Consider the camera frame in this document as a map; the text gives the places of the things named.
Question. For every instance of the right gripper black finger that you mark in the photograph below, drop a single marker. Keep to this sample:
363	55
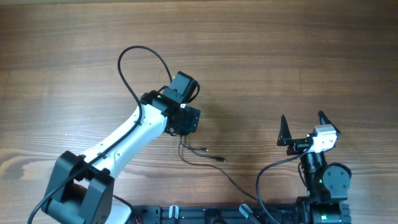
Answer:
324	120
284	137

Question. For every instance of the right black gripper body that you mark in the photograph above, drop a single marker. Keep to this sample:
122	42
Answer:
300	144

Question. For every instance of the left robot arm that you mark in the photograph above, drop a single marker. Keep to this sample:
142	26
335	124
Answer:
80	188

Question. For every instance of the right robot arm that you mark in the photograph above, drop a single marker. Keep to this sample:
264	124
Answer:
327	184

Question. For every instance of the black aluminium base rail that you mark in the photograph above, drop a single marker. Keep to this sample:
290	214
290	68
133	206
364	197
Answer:
276	213

